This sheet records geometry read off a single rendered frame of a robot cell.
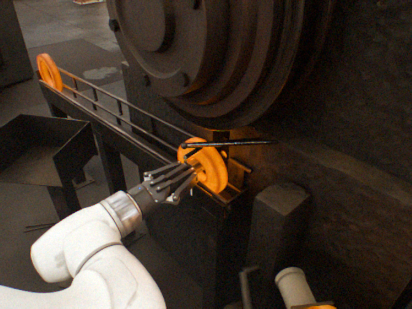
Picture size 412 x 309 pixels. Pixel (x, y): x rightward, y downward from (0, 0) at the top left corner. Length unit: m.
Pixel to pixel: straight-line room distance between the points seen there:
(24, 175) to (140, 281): 0.68
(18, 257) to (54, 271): 1.10
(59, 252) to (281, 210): 0.41
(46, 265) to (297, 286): 0.45
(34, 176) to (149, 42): 0.69
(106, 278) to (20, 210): 1.47
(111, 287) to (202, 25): 0.41
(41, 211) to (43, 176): 0.83
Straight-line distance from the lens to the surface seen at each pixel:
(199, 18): 0.46
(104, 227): 0.64
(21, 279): 1.65
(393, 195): 0.60
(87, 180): 2.00
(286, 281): 0.65
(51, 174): 1.10
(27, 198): 2.04
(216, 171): 0.72
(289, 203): 0.62
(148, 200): 0.68
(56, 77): 1.61
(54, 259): 0.64
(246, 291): 0.74
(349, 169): 0.63
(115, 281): 0.54
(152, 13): 0.54
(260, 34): 0.48
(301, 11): 0.46
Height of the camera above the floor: 1.22
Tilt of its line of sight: 36 degrees down
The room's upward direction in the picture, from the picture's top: straight up
